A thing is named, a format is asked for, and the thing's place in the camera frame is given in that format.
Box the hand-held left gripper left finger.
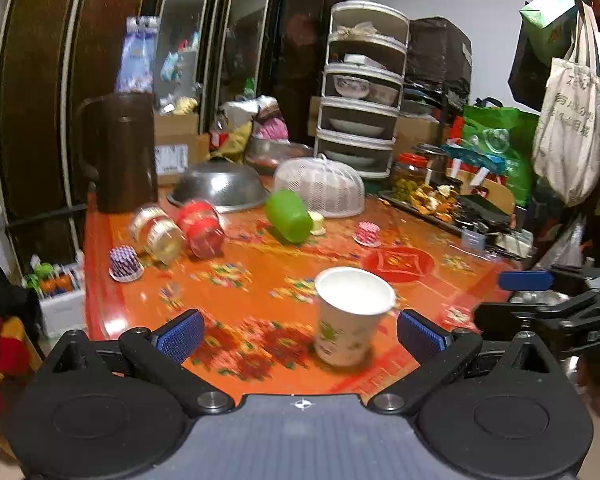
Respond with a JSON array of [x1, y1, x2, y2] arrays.
[[40, 309, 233, 417]]

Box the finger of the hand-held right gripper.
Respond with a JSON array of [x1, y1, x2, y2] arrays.
[[474, 289, 600, 348], [498, 265, 600, 297]]

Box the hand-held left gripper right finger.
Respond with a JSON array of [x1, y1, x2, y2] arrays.
[[367, 309, 563, 417]]

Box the white floral paper cup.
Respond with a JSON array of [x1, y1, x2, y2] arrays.
[[313, 267, 397, 367]]

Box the purple striped small cup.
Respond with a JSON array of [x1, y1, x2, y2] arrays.
[[108, 245, 145, 282]]

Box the pink striped small cup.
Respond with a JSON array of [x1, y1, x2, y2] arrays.
[[353, 221, 382, 248]]

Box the green plastic cup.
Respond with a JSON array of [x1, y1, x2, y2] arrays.
[[265, 189, 313, 245]]

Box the clear jar with gold lid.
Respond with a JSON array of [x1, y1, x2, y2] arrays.
[[129, 204, 187, 265]]

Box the red tin can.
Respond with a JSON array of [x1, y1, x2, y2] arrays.
[[176, 200, 226, 260]]

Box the black snack tray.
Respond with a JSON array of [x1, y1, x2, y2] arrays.
[[378, 185, 481, 236]]

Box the white storage box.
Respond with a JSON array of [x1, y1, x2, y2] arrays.
[[22, 255, 87, 338]]

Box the green shopping bag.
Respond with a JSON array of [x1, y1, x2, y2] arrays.
[[461, 97, 541, 207]]

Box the steel mixing bowl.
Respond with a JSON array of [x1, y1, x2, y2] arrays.
[[167, 161, 271, 213]]

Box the glass jar with red lid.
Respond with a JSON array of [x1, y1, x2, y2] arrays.
[[391, 153, 429, 202]]

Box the beige canvas tote bag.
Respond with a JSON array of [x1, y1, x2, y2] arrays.
[[531, 0, 600, 208]]

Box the white mesh food cover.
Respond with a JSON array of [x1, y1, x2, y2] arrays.
[[273, 154, 366, 218]]

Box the cardboard box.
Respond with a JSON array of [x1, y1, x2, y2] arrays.
[[153, 112, 212, 186]]

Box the brown plastic pitcher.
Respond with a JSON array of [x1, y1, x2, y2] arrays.
[[76, 92, 159, 214]]

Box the pink cloth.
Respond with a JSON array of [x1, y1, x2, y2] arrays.
[[252, 110, 291, 142]]

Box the black bag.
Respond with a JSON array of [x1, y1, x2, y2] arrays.
[[404, 17, 473, 111]]

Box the white tiered dish rack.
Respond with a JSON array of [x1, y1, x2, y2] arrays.
[[314, 0, 411, 181]]

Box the blue printed packet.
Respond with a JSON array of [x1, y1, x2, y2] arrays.
[[116, 16, 160, 95]]

